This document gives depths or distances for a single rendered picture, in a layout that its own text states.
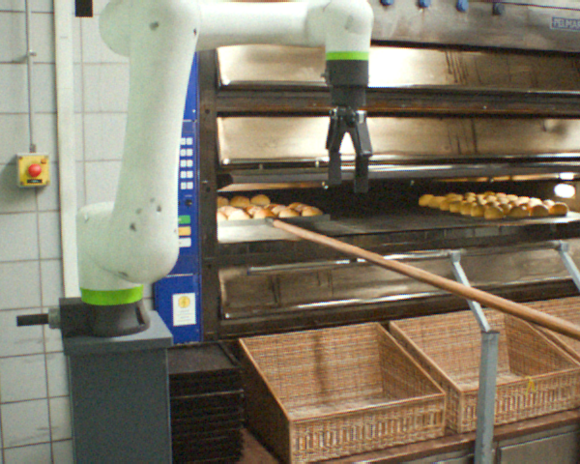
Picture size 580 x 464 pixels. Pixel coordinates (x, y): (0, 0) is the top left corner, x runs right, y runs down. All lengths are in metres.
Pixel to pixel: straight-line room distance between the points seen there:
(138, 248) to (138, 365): 0.28
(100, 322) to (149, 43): 0.53
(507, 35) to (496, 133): 0.39
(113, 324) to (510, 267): 2.06
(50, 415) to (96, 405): 1.13
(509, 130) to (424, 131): 0.41
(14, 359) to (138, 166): 1.35
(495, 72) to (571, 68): 0.41
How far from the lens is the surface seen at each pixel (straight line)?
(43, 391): 2.60
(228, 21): 1.57
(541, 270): 3.31
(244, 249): 2.62
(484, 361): 2.46
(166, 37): 1.31
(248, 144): 2.59
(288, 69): 2.64
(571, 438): 2.89
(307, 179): 2.52
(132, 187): 1.31
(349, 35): 1.58
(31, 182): 2.38
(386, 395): 2.87
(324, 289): 2.76
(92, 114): 2.46
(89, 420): 1.52
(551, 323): 1.65
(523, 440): 2.74
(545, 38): 3.28
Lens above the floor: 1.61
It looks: 9 degrees down
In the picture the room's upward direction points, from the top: straight up
